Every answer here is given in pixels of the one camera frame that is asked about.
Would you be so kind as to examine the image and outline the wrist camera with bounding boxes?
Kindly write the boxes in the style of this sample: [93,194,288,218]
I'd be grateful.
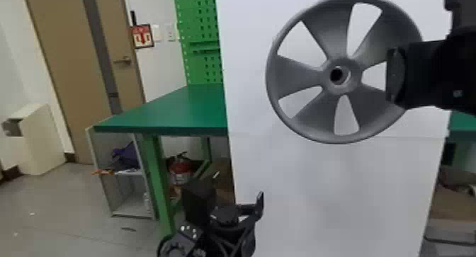
[180,178,217,227]
[443,0,476,30]

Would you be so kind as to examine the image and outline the white panel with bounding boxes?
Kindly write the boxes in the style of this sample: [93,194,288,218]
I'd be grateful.
[215,0,453,257]

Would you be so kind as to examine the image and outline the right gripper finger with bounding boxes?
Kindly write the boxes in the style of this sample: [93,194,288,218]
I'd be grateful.
[385,40,447,110]

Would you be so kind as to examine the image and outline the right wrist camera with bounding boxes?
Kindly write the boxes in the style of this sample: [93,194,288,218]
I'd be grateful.
[443,0,476,30]

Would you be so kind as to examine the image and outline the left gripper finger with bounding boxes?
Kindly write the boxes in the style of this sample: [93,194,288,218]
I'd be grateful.
[241,190,265,219]

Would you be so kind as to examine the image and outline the grey wheel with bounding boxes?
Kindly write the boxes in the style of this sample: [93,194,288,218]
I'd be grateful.
[265,0,424,145]

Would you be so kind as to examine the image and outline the grey shelf unit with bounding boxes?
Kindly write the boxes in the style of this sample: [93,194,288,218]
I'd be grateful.
[86,125,157,219]

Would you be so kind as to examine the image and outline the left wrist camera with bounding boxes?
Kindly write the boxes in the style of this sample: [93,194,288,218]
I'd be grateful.
[180,178,217,227]

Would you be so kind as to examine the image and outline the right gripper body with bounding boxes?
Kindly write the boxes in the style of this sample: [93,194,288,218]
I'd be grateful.
[441,25,476,116]

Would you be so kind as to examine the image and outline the brown door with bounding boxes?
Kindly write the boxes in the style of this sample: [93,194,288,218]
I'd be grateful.
[22,0,146,165]

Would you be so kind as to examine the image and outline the red fire extinguisher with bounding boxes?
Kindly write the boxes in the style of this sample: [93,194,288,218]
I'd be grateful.
[169,152,193,188]

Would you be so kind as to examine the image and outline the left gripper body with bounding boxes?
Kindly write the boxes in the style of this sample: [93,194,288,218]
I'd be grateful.
[205,203,259,257]

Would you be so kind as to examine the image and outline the red wall sign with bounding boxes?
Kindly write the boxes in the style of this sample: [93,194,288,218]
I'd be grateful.
[130,23,155,50]

